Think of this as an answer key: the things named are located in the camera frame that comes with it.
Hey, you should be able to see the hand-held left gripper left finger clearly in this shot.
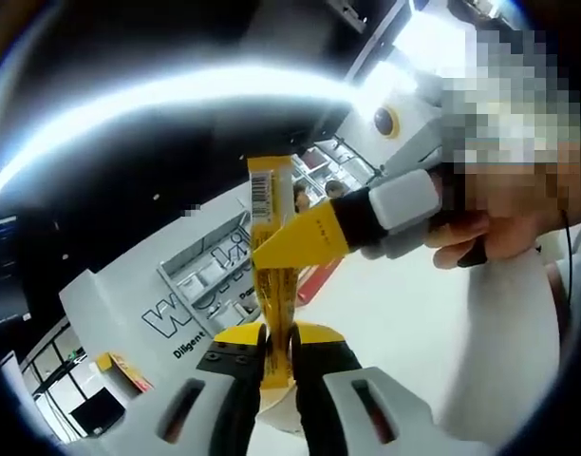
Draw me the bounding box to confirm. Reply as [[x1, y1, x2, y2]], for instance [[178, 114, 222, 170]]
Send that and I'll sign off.
[[57, 322, 271, 456]]

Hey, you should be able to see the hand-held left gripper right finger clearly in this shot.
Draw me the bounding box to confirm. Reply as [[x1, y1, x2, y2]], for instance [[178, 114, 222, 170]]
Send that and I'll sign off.
[[289, 322, 492, 456]]

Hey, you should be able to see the white paper cup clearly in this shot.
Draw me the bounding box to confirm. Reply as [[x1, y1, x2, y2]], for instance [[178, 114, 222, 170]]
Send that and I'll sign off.
[[257, 385, 307, 434]]

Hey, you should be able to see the yellow coffee carton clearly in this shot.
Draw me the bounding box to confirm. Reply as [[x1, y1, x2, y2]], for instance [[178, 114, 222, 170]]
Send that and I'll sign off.
[[96, 351, 155, 393]]

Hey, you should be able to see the yellow coffee stick pouch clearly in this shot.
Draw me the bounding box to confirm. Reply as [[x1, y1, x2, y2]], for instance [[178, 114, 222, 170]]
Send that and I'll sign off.
[[246, 156, 305, 391]]

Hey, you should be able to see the person's right hand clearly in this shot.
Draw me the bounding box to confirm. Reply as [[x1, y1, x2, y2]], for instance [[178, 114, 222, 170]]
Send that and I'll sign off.
[[423, 207, 566, 272]]

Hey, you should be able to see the grey metal shelving rack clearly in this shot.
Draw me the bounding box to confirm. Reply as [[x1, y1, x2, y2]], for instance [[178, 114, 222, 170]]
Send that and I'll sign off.
[[290, 135, 383, 201], [157, 208, 261, 333]]

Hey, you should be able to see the red flat box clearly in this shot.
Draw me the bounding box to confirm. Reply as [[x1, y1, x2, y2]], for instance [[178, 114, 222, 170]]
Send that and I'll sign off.
[[294, 258, 347, 306]]

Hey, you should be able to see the ceiling light strip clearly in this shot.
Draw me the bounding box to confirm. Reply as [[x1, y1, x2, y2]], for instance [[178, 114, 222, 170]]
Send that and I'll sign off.
[[0, 70, 368, 201]]

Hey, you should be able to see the hanging black monitor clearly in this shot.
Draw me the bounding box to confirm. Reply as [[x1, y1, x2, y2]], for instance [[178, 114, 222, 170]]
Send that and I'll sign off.
[[0, 216, 29, 325]]

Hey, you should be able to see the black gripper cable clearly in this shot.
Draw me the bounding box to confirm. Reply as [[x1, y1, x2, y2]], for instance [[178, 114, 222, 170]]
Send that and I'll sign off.
[[558, 208, 575, 306]]

